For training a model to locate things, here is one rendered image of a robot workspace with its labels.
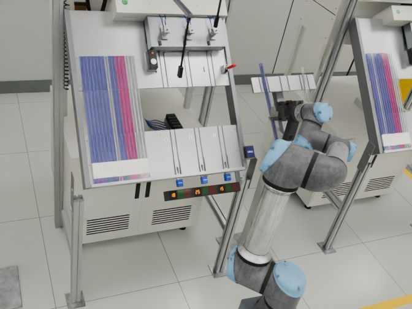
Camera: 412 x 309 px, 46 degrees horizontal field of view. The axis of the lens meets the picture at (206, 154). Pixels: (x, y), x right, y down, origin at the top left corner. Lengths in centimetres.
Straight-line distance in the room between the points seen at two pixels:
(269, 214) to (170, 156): 62
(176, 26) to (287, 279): 111
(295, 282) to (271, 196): 31
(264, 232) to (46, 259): 135
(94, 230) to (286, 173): 132
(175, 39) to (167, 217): 100
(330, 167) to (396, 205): 214
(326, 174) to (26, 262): 165
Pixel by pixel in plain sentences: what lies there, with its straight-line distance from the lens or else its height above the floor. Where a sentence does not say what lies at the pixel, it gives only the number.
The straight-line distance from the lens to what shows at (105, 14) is 208.
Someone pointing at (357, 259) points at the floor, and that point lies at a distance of 299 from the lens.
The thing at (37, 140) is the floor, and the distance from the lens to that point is 335.
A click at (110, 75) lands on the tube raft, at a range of 198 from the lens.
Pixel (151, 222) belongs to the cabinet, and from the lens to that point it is 258.
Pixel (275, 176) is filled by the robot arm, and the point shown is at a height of 111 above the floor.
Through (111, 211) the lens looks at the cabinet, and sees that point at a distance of 244.
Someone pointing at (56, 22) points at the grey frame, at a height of 115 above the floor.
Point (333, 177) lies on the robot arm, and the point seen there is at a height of 115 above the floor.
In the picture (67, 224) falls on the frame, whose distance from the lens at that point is 230.
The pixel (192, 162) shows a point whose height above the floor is 75.
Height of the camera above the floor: 195
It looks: 35 degrees down
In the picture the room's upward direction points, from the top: 12 degrees clockwise
